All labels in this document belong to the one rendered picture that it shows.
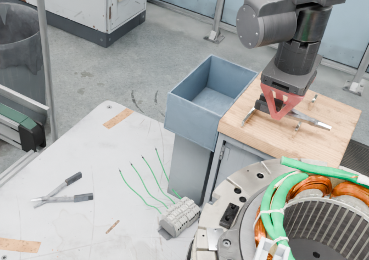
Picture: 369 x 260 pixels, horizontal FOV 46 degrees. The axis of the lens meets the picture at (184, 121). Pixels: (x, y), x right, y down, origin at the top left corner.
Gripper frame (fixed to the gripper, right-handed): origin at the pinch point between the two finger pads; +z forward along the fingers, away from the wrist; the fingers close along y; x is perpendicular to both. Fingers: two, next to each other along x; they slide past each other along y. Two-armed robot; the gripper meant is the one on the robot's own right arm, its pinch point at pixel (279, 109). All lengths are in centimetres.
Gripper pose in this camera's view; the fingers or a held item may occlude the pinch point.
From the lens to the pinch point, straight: 73.1
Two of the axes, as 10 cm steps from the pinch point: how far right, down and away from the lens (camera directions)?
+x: 8.7, 3.8, -3.2
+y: -4.9, 5.6, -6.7
